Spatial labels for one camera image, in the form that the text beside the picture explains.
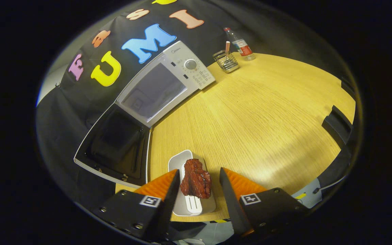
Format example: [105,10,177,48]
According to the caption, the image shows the black chair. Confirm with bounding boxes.
[318,78,357,194]

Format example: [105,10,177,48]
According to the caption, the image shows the clear bottle red label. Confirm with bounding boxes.
[224,27,256,61]

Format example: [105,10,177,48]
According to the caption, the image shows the red meat piece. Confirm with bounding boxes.
[180,159,212,199]

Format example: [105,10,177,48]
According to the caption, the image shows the metal wire basket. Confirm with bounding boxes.
[212,50,240,74]

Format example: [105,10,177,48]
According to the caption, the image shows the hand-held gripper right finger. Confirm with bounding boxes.
[219,167,310,238]

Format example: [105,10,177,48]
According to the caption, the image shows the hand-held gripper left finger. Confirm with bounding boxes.
[92,169,180,240]

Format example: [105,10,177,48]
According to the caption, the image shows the white toaster oven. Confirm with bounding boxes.
[73,40,216,189]

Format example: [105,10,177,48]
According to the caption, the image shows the white rectangular tray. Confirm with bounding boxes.
[168,149,217,216]

